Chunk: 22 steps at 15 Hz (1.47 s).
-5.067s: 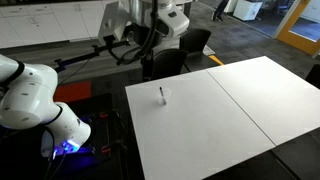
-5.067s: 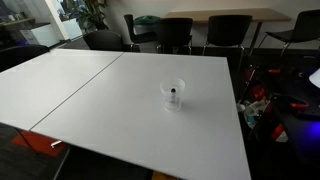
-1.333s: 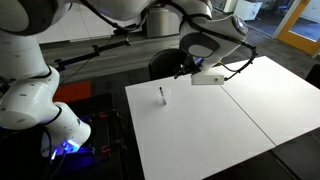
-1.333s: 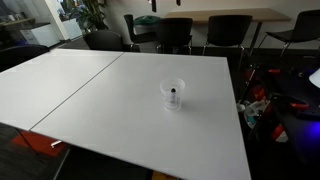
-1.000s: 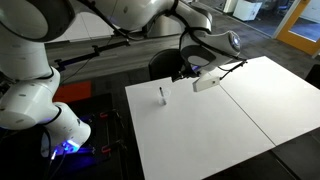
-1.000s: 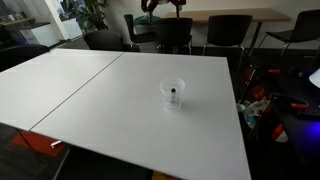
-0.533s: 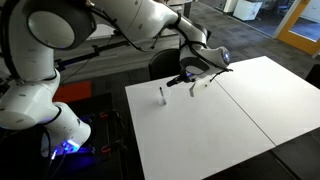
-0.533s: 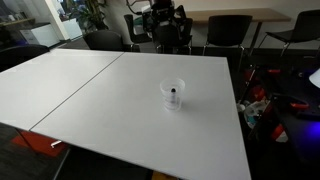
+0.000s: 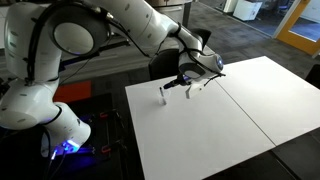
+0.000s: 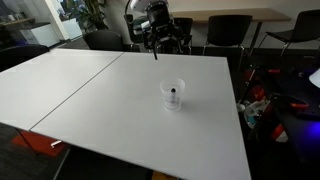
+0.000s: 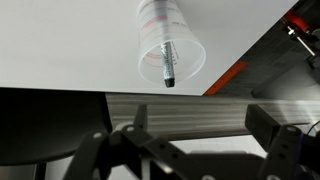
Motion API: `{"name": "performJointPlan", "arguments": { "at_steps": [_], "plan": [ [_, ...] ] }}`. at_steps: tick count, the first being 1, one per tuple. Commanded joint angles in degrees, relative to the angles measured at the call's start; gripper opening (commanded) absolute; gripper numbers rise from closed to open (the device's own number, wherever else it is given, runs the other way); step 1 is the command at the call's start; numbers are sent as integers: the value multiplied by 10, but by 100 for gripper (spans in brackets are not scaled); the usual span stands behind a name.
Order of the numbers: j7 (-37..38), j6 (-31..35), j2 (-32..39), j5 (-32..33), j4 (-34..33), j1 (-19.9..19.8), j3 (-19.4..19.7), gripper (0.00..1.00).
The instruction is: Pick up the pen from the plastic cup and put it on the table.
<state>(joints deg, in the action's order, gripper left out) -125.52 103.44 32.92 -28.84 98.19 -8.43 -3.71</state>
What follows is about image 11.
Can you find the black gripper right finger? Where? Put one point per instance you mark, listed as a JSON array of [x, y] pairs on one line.
[[263, 125]]

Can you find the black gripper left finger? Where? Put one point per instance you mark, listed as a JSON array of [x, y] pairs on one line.
[[142, 116]]

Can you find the black and silver marker pen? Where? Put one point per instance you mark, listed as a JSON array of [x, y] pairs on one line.
[[169, 66]]

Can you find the clear plastic measuring cup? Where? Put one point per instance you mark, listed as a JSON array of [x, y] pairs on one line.
[[150, 46]]

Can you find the orange floor mat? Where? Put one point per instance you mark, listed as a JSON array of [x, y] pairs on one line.
[[228, 76]]

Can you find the red clamp with silver rod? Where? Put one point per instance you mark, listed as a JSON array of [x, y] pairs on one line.
[[295, 20]]

